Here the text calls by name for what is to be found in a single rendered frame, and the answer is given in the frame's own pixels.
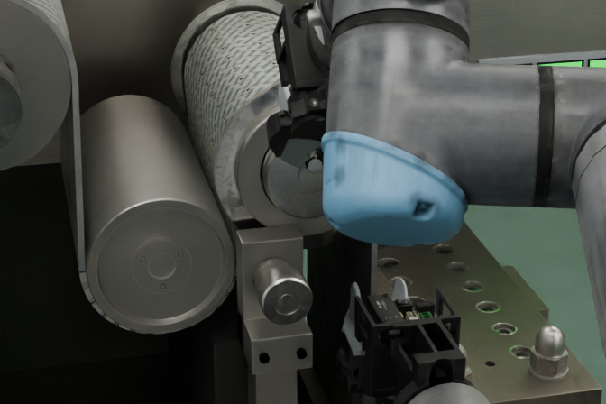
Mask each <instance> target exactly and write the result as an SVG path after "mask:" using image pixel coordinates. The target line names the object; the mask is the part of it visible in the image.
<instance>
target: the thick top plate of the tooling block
mask: <svg viewBox="0 0 606 404"><path fill-rule="evenodd" d="M377 264H378V266H379V267H380V269H381V271H382V273H383V274H384V276H385V277H386V279H387V281H388V282H389V284H390V285H391V287H392V288H393V289H394V285H395V281H396V279H397V278H402V279H403V280H404V281H405V283H406V286H407V291H408V298H409V300H410V301H411V303H412V304H413V307H414V306H415V302H418V301H425V300H429V299H432V301H433V302H434V304H435V299H436V287H440V288H441V290H442V291H443V292H444V293H445V295H446V296H447V298H448V299H449V301H450V302H451V303H452V305H453V306H454V308H455V310H456V311H457V312H458V314H459V315H460V317H461V325H460V342H459V344H460V345H461V346H462V347H463V348H464V349H465V351H466V352H467V354H468V366H469V368H470V369H471V371H472V384H473V386H474V387H475V388H476V389H477V390H478V391H479V392H480V393H481V394H483V395H484V396H485V397H486V399H487V400H488V401H489V402H490V404H601V395H602V387H601V386H600V385H599V383H598V382H597V381H596V380H595V379H594V378H593V377H592V376H591V374H590V373H589V372H588V371H587V370H586V368H585V367H584V366H583V365H582V363H581V362H580V361H579V360H578V359H577V357H576V356H575V355H574V354H573V352H572V351H571V350H570V349H569V347H568V346H567V345H565V350H566V351H567V352H568V364H567V366H568V369H569V373H568V375H567V376H566V377H565V378H563V379H562V380H558V381H545V380H540V379H538V378H536V377H534V376H532V375H531V374H530V373H529V372H528V363H529V361H530V349H531V347H533V346H534V345H535V341H536V336H537V333H538V331H539V330H540V329H541V328H542V327H543V326H547V325H549V324H548V323H547V321H546V320H545V319H544V318H543V316H542V315H541V314H540V313H539V312H538V310H537V309H536V308H535V306H534V305H533V304H532V303H531V302H530V300H529V299H528V298H527V297H526V295H525V294H524V293H523V292H522V291H521V289H520V288H519V287H518V285H517V284H516V283H515V282H514V281H513V279H512V278H511V277H510V276H509V274H508V273H507V272H506V271H505V270H504V269H503V268H502V267H501V266H500V264H499V263H498V262H497V261H496V259H495V258H494V257H493V256H492V255H491V253H490V252H489V251H488V250H487V248H486V247H485V246H484V245H483V244H482V242H481V241H480V240H479V238H478V237H477V236H476V235H475V234H474V232H473V231H472V230H471V229H470V227H469V226H468V225H467V224H466V223H465V221H464V222H463V226H462V228H461V230H460V231H459V233H458V234H457V235H455V236H454V237H453V238H451V239H449V240H447V241H444V242H442V243H436V244H430V245H424V244H414V245H412V246H388V245H380V244H378V245H377Z"/></svg>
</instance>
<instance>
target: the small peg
mask: <svg viewBox="0 0 606 404"><path fill-rule="evenodd" d="M307 163H308V167H307V168H306V169H307V170H308V171H309V172H310V173H318V172H319V171H321V170H322V169H323V166H324V165H323V160H322V159H321V157H320V156H319V154H318V153H317V151H316V149H314V150H312V151H311V152H310V159H309V160H307Z"/></svg>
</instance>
